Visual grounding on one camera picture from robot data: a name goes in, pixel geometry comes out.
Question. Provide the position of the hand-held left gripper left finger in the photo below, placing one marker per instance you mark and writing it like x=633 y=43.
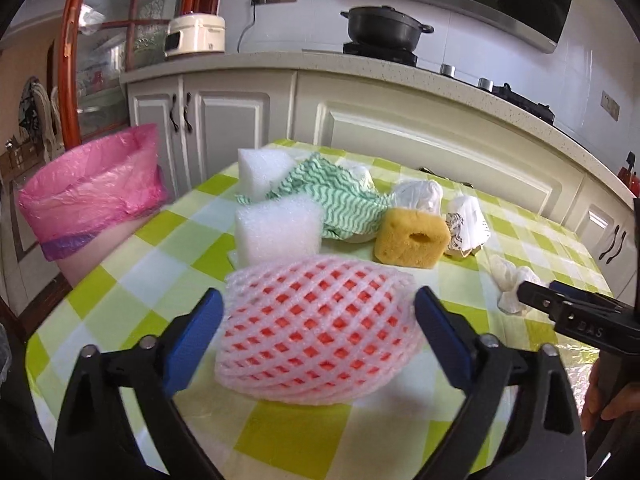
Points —
x=192 y=340

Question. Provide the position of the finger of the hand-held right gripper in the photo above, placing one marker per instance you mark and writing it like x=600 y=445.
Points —
x=585 y=297
x=535 y=296

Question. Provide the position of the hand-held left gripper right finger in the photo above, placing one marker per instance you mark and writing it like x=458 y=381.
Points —
x=440 y=330

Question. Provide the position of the white tissue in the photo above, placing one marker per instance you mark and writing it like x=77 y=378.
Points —
x=510 y=280

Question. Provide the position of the yellow sponge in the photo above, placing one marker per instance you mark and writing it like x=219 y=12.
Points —
x=395 y=240

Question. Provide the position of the pink foam fruit net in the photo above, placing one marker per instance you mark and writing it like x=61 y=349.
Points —
x=310 y=330

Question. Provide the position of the white foam block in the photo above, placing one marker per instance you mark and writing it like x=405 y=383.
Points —
x=262 y=170
x=280 y=232

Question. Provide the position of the green wavy striped cloth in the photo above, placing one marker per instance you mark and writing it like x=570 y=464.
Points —
x=330 y=195

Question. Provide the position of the bin with pink liner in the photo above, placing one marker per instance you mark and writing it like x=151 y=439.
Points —
x=90 y=180

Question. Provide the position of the person's right hand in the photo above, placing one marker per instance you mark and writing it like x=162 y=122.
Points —
x=592 y=400

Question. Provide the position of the red kettle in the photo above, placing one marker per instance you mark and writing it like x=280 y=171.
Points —
x=629 y=175

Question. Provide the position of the white kitchen cabinet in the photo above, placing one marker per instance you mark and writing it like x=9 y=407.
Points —
x=400 y=125

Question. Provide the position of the black gas stove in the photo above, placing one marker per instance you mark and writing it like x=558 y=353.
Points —
x=380 y=52

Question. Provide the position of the dark cloth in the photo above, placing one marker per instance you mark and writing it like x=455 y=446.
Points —
x=31 y=105

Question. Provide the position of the white rice cooker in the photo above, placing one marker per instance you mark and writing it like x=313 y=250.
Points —
x=197 y=35

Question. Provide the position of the black cooking pot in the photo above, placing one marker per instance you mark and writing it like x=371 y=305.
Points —
x=385 y=27

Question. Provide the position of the wooden framed glass door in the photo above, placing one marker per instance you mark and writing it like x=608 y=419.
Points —
x=72 y=35

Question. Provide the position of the gold wall switch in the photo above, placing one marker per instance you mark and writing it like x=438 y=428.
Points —
x=610 y=105

